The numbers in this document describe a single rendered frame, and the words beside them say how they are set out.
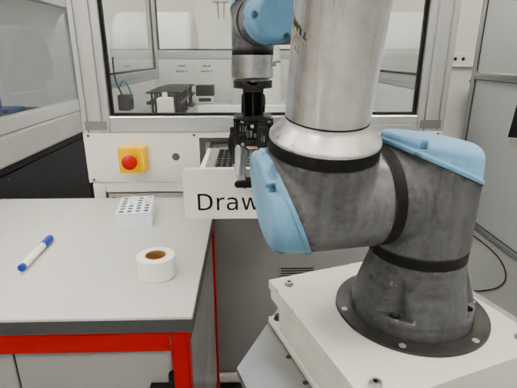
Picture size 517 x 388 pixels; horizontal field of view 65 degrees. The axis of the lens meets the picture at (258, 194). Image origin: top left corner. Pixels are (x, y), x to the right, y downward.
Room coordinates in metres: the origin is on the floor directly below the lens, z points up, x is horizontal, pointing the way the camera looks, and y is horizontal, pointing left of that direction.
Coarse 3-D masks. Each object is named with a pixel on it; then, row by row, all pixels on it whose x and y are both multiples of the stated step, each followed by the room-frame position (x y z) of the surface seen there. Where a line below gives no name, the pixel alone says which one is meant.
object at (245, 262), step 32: (96, 192) 1.14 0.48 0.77; (128, 192) 1.16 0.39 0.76; (160, 192) 1.16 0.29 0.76; (224, 224) 1.16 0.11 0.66; (256, 224) 1.16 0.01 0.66; (224, 256) 1.16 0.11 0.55; (256, 256) 1.16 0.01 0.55; (288, 256) 1.17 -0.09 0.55; (320, 256) 1.17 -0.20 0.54; (352, 256) 1.17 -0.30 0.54; (224, 288) 1.16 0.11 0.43; (256, 288) 1.16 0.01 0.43; (224, 320) 1.16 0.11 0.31; (256, 320) 1.16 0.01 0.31; (224, 352) 1.16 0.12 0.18
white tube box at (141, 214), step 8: (120, 200) 0.99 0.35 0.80; (128, 200) 0.99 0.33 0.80; (136, 200) 0.99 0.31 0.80; (144, 200) 0.99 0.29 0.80; (152, 200) 0.99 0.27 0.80; (120, 208) 0.93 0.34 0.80; (128, 208) 0.93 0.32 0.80; (136, 208) 0.94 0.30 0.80; (144, 208) 0.94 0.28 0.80; (152, 208) 0.95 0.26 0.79; (120, 216) 0.89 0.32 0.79; (128, 216) 0.90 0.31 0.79; (136, 216) 0.90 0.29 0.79; (144, 216) 0.90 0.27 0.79; (152, 216) 0.93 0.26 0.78; (120, 224) 0.89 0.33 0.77; (128, 224) 0.90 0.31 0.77; (136, 224) 0.90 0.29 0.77; (144, 224) 0.90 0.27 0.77; (152, 224) 0.92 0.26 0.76
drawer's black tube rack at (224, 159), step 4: (220, 152) 1.09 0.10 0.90; (224, 152) 1.09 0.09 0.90; (228, 152) 1.09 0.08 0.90; (248, 152) 1.09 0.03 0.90; (220, 156) 1.04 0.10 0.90; (224, 156) 1.04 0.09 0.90; (228, 156) 1.04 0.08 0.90; (248, 156) 1.04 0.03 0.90; (220, 160) 1.00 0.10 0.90; (224, 160) 1.00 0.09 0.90; (228, 160) 1.00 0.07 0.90; (248, 160) 1.00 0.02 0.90; (216, 164) 0.96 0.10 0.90; (220, 164) 0.96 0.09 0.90; (224, 164) 0.96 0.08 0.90; (228, 164) 0.96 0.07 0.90; (232, 164) 0.96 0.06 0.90; (248, 164) 0.96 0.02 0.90
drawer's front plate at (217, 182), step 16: (192, 176) 0.81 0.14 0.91; (208, 176) 0.81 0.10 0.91; (224, 176) 0.81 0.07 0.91; (192, 192) 0.81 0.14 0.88; (208, 192) 0.81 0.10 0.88; (224, 192) 0.81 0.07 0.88; (240, 192) 0.81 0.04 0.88; (192, 208) 0.81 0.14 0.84; (224, 208) 0.81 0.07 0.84; (240, 208) 0.81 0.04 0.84
